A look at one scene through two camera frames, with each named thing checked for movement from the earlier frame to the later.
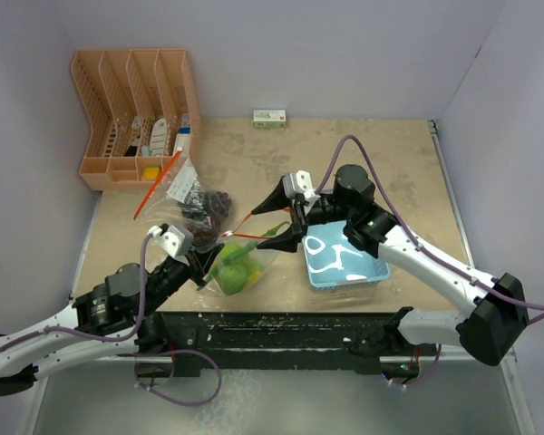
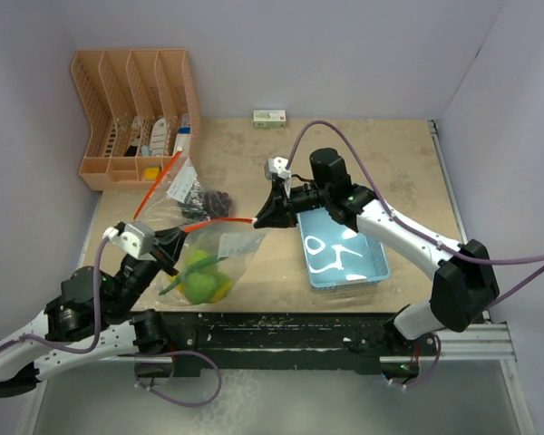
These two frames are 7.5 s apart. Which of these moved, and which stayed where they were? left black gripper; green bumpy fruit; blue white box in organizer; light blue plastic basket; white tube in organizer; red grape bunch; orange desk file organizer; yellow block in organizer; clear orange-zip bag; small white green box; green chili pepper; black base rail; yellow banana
Moved: left black gripper; green chili pepper; green bumpy fruit; yellow banana
Stayed: blue white box in organizer; black base rail; red grape bunch; light blue plastic basket; clear orange-zip bag; orange desk file organizer; yellow block in organizer; small white green box; white tube in organizer
